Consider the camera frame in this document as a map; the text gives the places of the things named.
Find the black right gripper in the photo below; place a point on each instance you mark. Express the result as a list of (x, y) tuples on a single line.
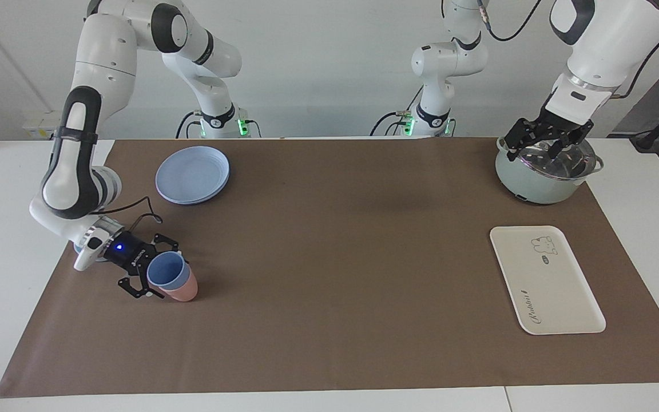
[(129, 254)]

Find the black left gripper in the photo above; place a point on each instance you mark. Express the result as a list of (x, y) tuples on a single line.
[(564, 127)]

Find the blue ribbed cup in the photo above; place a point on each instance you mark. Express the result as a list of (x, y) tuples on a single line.
[(166, 270)]

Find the pink cup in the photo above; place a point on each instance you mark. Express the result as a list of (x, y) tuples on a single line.
[(183, 293)]

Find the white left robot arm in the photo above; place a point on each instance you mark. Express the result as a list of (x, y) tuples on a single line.
[(610, 40)]

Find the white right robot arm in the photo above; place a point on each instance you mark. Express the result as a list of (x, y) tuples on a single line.
[(100, 57)]

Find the cream tray with rabbit print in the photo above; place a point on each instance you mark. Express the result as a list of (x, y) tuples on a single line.
[(547, 286)]

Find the glass pot lid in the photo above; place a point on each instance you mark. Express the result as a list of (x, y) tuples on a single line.
[(571, 167)]

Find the mint green cooking pot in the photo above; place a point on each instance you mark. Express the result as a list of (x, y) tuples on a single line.
[(535, 187)]

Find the light blue bowl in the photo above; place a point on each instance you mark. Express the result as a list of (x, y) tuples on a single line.
[(100, 258)]

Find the lavender blue plate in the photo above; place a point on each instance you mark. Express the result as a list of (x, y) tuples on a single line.
[(222, 190), (189, 171)]

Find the brown table mat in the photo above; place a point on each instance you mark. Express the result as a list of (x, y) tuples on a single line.
[(335, 286)]

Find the white wall socket box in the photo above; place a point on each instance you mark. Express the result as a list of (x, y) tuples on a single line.
[(40, 129)]

